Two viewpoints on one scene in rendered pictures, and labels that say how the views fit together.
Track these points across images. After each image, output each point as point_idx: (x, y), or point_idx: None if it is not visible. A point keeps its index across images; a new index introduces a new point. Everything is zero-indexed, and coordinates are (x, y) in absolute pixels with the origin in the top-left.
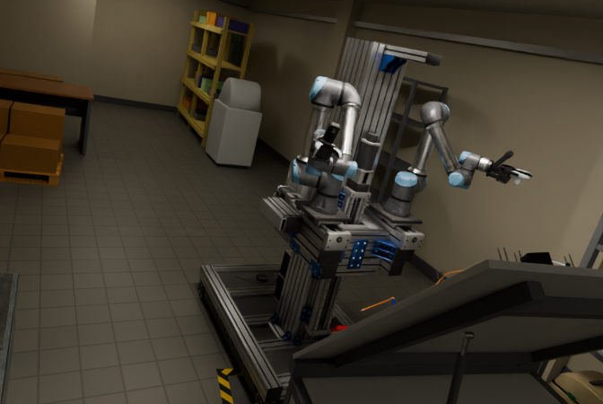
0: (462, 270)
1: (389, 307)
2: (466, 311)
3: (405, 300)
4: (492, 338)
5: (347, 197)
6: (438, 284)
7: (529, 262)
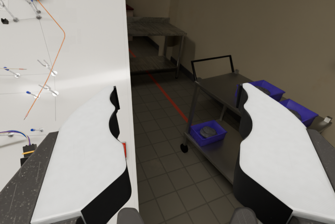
0: (58, 24)
1: (128, 47)
2: None
3: (127, 31)
4: None
5: None
6: (125, 1)
7: None
